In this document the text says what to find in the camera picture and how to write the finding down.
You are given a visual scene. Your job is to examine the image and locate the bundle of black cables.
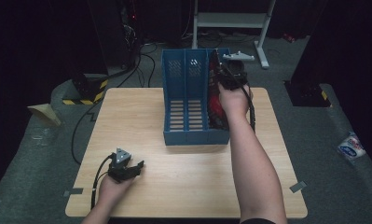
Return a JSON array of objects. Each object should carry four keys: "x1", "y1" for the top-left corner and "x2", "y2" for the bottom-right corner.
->
[{"x1": 117, "y1": 36, "x2": 158, "y2": 89}]

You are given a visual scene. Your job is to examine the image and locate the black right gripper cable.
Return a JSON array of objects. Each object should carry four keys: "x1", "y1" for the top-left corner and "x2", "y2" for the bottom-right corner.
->
[{"x1": 240, "y1": 84, "x2": 257, "y2": 134}]

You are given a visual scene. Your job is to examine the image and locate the grey tape strip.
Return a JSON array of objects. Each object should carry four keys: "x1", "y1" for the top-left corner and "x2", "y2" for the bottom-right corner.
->
[
  {"x1": 289, "y1": 180, "x2": 308, "y2": 193},
  {"x1": 62, "y1": 188, "x2": 84, "y2": 198}
]

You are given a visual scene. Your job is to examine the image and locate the person's right hand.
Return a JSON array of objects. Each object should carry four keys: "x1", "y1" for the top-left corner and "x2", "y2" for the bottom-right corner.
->
[{"x1": 217, "y1": 83, "x2": 254, "y2": 121}]

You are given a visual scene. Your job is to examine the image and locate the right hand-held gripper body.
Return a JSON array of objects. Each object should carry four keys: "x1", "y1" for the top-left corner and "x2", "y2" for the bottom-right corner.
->
[{"x1": 221, "y1": 50, "x2": 256, "y2": 91}]

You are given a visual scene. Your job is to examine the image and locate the dark sleeve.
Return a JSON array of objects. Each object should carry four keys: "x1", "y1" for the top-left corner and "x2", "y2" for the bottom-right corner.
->
[{"x1": 240, "y1": 217, "x2": 277, "y2": 224}]

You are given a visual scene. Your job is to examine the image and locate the yellow black striped base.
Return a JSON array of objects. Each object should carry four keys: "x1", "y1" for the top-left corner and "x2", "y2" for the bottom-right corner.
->
[
  {"x1": 284, "y1": 79, "x2": 334, "y2": 108},
  {"x1": 62, "y1": 73, "x2": 109, "y2": 106}
]

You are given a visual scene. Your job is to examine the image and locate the black floor cable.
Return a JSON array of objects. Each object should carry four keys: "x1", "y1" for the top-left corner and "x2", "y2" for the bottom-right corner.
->
[{"x1": 70, "y1": 101, "x2": 103, "y2": 166}]

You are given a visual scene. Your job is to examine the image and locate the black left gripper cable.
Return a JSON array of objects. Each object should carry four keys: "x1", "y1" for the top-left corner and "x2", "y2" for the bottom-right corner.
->
[{"x1": 90, "y1": 152, "x2": 117, "y2": 211}]

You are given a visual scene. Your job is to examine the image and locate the dark computer tower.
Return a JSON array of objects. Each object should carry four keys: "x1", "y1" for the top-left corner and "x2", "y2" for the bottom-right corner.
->
[{"x1": 87, "y1": 0, "x2": 144, "y2": 70}]

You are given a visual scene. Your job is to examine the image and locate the white metal stand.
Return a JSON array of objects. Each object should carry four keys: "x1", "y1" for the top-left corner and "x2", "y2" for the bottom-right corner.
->
[{"x1": 191, "y1": 0, "x2": 277, "y2": 70}]

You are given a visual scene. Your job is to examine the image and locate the white blue plastic packet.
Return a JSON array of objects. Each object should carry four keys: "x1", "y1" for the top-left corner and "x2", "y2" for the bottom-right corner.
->
[{"x1": 337, "y1": 131, "x2": 367, "y2": 161}]

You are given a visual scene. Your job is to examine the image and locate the blue plastic file rack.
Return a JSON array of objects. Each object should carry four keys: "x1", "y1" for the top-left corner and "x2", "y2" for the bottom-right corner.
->
[{"x1": 160, "y1": 47, "x2": 233, "y2": 147}]

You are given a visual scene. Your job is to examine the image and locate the person's left hand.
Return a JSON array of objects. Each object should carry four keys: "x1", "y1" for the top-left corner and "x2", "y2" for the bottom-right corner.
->
[{"x1": 96, "y1": 176, "x2": 135, "y2": 213}]

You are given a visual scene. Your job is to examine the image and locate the dark magazine with red print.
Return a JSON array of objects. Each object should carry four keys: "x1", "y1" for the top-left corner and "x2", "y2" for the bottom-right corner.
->
[{"x1": 206, "y1": 49, "x2": 231, "y2": 131}]

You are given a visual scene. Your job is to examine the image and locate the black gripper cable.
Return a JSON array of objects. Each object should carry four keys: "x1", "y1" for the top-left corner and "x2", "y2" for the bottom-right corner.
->
[
  {"x1": 240, "y1": 84, "x2": 257, "y2": 134},
  {"x1": 90, "y1": 152, "x2": 117, "y2": 211}
]

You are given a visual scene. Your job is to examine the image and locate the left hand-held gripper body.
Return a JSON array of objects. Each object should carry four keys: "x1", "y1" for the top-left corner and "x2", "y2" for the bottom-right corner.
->
[{"x1": 106, "y1": 147, "x2": 139, "y2": 184}]

